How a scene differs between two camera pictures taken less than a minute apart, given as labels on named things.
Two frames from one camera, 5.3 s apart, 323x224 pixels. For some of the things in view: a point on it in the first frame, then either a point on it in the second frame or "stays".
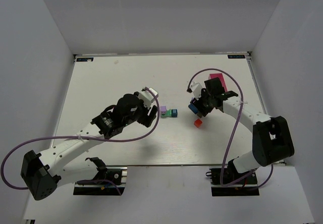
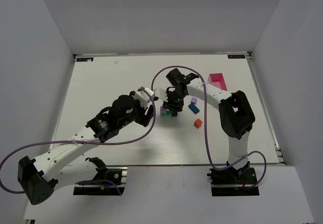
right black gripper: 200,105 to 173,105
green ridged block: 168,114 stays
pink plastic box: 220,76 stays
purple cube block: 163,109 stays
